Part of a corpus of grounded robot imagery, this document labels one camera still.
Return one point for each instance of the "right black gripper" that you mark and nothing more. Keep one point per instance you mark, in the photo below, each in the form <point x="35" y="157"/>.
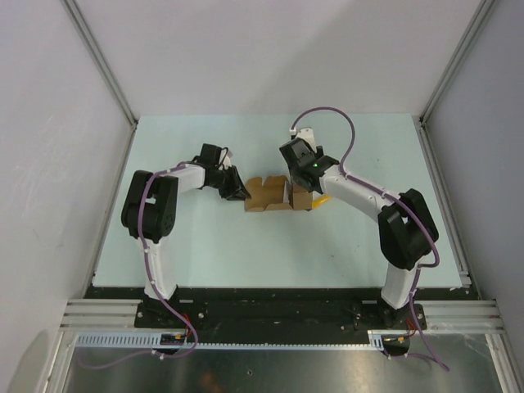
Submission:
<point x="319" y="154"/>

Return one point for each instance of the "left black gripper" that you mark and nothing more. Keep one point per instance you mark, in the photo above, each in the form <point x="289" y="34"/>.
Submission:
<point x="236" y="191"/>

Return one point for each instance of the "brown cardboard express box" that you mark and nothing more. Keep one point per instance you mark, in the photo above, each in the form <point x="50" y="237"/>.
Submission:
<point x="276" y="193"/>

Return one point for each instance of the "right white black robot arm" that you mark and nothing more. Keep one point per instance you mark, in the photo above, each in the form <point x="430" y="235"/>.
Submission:
<point x="407" y="231"/>

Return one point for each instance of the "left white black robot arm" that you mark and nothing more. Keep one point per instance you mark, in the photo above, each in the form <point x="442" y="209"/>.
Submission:
<point x="150" y="207"/>

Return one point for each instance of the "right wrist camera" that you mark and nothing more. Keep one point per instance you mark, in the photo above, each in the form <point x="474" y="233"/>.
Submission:
<point x="306" y="134"/>

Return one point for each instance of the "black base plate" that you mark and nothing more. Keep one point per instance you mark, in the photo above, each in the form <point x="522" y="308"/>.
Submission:
<point x="282" y="318"/>

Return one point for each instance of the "right aluminium side rail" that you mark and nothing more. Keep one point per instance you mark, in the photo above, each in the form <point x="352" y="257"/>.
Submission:
<point x="442" y="197"/>

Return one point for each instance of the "aluminium front rail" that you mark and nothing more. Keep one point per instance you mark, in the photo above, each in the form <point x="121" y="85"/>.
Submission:
<point x="442" y="316"/>

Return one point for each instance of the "left aluminium corner post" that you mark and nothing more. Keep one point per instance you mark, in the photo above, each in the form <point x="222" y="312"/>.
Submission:
<point x="88" y="38"/>

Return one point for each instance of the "aluminium corner post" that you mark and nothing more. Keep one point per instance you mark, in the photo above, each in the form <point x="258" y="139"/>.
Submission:
<point x="88" y="38"/>
<point x="469" y="38"/>

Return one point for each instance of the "right aluminium corner post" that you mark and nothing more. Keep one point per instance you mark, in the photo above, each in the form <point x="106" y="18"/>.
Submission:
<point x="469" y="38"/>

